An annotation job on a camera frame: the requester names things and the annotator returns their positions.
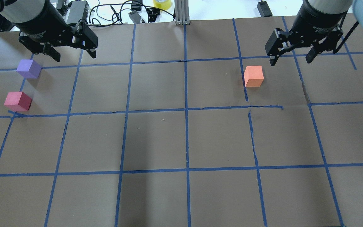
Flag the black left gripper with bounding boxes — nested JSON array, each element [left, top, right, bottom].
[[0, 0, 98, 62]]

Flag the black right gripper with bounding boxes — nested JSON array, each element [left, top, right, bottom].
[[265, 0, 353, 67]]

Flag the orange foam cube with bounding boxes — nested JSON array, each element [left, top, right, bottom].
[[244, 66, 264, 87]]

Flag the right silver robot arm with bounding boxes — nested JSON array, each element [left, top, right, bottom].
[[265, 0, 363, 66]]

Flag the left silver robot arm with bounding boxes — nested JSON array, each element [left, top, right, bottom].
[[0, 0, 98, 62]]

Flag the black power adapter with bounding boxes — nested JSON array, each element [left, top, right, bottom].
[[66, 0, 89, 26]]

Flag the purple foam cube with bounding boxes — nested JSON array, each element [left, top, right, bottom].
[[16, 59, 42, 79]]

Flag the small black power brick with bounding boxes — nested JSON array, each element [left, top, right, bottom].
[[257, 0, 273, 17]]

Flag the grey plug adapter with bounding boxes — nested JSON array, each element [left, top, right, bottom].
[[128, 10, 145, 24]]

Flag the red foam cube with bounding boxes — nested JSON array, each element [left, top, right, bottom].
[[4, 91, 32, 112]]

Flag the yellow tape roll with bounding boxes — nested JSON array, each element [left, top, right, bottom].
[[153, 0, 172, 11]]

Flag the black tangled cables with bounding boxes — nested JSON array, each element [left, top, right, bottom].
[[89, 0, 176, 26]]

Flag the aluminium frame post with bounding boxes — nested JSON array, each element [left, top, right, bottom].
[[174, 0, 190, 26]]

